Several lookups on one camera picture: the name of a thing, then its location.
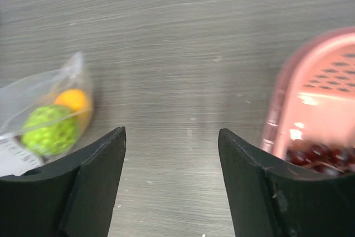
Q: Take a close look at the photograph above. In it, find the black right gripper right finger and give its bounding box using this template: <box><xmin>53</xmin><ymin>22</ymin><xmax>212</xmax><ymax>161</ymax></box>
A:
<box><xmin>218</xmin><ymin>129</ymin><xmax>354</xmax><ymax>237</ymax></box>

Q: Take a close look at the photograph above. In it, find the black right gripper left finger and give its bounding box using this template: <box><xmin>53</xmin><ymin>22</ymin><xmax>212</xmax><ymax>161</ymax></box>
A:
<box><xmin>1</xmin><ymin>127</ymin><xmax>126</xmax><ymax>237</ymax></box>

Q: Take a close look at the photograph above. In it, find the green custard apple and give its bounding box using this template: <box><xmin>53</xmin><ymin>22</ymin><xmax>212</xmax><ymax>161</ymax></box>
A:
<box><xmin>22</xmin><ymin>104</ymin><xmax>79</xmax><ymax>157</ymax></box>

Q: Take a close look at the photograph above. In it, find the clear zip top bag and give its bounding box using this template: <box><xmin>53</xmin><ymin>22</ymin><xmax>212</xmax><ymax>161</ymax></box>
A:
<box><xmin>1</xmin><ymin>52</ymin><xmax>94</xmax><ymax>177</ymax></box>

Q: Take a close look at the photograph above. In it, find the orange mango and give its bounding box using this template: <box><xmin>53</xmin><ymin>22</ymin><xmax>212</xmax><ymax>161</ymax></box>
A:
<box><xmin>54</xmin><ymin>89</ymin><xmax>93</xmax><ymax>133</ymax></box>

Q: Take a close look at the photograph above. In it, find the pink plastic basket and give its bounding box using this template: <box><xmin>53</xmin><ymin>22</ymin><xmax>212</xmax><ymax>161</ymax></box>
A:
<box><xmin>260</xmin><ymin>27</ymin><xmax>354</xmax><ymax>159</ymax></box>

